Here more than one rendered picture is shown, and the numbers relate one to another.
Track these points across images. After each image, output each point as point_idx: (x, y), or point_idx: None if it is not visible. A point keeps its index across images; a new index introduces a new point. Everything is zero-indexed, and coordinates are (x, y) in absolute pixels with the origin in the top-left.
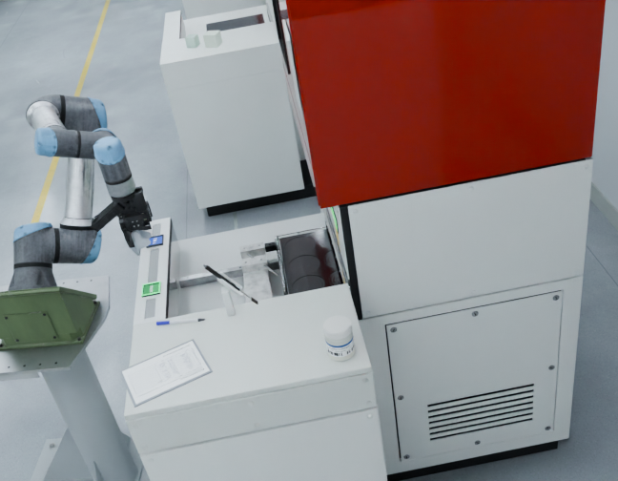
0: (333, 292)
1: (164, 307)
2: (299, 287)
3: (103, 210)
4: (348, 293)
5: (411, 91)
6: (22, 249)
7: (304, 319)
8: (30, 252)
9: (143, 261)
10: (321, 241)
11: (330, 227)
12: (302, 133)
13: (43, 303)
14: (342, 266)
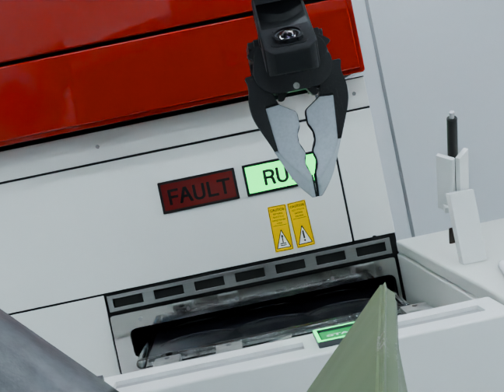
0: (421, 239)
1: (437, 307)
2: (349, 311)
3: (267, 25)
4: (427, 234)
5: None
6: (40, 351)
7: (498, 232)
8: (68, 357)
9: (173, 381)
10: (199, 330)
11: (188, 299)
12: (207, 15)
13: (403, 388)
14: (336, 261)
